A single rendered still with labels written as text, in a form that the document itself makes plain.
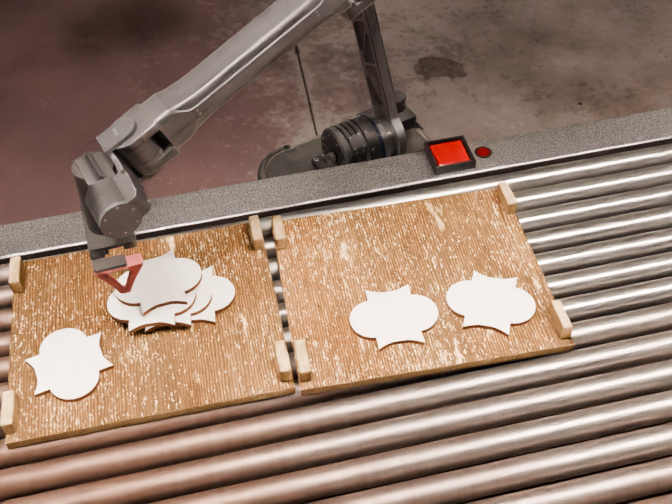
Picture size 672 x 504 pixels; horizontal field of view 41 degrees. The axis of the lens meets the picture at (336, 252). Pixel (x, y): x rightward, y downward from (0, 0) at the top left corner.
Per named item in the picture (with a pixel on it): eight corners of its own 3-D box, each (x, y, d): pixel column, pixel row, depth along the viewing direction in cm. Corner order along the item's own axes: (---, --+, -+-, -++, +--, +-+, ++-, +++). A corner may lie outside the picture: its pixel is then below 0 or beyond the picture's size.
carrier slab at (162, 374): (16, 269, 149) (13, 262, 148) (260, 227, 154) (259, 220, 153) (7, 449, 126) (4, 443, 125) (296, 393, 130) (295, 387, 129)
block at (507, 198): (495, 192, 155) (497, 180, 153) (506, 191, 155) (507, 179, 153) (506, 216, 151) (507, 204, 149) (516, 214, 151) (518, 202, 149)
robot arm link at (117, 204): (162, 149, 126) (128, 111, 120) (195, 196, 119) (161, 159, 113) (95, 201, 126) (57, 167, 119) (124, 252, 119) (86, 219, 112)
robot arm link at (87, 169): (104, 140, 122) (63, 154, 120) (122, 168, 118) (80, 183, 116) (113, 179, 127) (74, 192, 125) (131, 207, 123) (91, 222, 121)
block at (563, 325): (546, 309, 137) (549, 298, 135) (558, 308, 137) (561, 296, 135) (560, 340, 133) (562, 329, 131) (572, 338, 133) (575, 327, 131)
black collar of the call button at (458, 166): (423, 148, 167) (423, 141, 166) (462, 141, 168) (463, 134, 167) (435, 175, 162) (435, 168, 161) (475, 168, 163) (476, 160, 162)
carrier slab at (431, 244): (271, 228, 154) (270, 221, 153) (503, 193, 157) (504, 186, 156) (301, 396, 130) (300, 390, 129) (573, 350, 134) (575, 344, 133)
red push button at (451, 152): (428, 150, 167) (429, 144, 166) (459, 145, 167) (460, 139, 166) (438, 171, 163) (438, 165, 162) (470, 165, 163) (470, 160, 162)
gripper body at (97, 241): (126, 202, 133) (117, 164, 127) (138, 249, 126) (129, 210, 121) (82, 212, 131) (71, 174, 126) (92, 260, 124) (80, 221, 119)
